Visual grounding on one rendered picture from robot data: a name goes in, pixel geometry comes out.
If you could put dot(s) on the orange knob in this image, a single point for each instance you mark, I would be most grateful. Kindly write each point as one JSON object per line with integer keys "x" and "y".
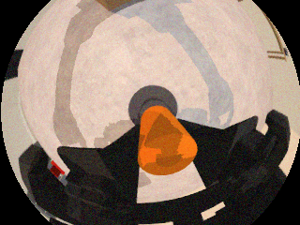
{"x": 165, "y": 146}

